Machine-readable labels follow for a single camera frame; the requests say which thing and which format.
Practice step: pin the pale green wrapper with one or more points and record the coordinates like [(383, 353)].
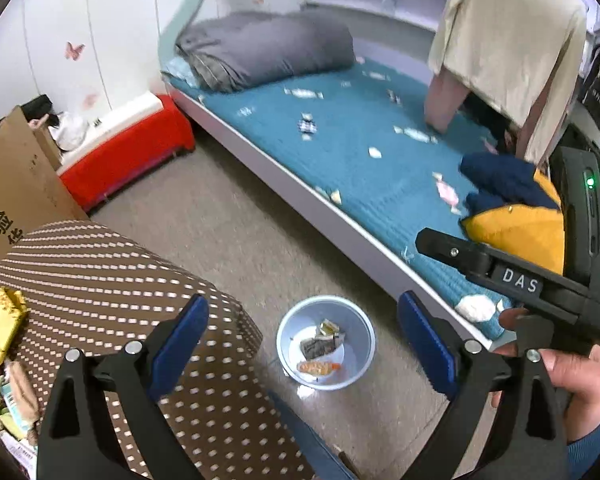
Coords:
[(10, 415)]

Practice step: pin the navy blue cloth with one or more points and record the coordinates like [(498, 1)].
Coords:
[(505, 180)]

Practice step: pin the yellow cloth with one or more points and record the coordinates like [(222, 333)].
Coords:
[(520, 232)]

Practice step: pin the pink butterfly wall sticker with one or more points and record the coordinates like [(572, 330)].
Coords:
[(74, 51)]

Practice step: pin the cardboard box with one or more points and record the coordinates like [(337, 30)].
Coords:
[(20, 180)]

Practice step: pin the teal quilted mattress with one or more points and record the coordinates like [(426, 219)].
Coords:
[(355, 160)]

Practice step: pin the white printed paper packet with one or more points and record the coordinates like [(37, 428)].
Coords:
[(22, 455)]

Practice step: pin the person's right forearm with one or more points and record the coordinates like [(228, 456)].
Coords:
[(587, 455)]

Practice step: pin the small yellowish wrapper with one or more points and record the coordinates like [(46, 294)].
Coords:
[(329, 328)]

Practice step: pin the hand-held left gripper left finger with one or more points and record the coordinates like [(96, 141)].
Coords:
[(180, 345)]

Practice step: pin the yellow packet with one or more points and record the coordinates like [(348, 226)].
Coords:
[(0, 325)]

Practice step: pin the brown wrapper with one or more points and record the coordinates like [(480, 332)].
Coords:
[(24, 390)]

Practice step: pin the round table with dotted cloth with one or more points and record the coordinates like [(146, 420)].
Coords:
[(105, 280)]

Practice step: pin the bed with teal sheet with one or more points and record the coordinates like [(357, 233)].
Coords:
[(280, 170)]

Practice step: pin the faint pink butterfly sticker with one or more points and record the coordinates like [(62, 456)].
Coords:
[(90, 100)]

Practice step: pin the pale blue plastic basin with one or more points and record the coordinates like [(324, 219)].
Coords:
[(292, 335)]

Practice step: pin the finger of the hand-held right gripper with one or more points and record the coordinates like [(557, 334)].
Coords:
[(445, 247)]

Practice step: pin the person's right hand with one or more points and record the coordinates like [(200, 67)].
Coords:
[(580, 390)]

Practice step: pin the beige hanging garment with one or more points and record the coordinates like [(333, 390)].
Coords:
[(510, 35)]

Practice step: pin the pink hanging pants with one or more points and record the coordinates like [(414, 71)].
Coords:
[(445, 100)]

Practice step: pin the grey folded quilt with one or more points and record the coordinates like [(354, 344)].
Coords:
[(270, 50)]

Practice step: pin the red cabinet with white top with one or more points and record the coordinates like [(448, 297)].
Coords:
[(130, 160)]

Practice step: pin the grey crumpled wrapper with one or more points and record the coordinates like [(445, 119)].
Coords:
[(320, 347)]

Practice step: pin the orange snack packet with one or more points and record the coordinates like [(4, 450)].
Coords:
[(319, 367)]

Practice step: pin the white plastic bag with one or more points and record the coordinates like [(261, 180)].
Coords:
[(70, 132)]

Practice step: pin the light blue pillow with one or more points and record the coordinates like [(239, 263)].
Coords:
[(177, 69)]

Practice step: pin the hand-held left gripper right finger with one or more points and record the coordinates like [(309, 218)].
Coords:
[(425, 345)]

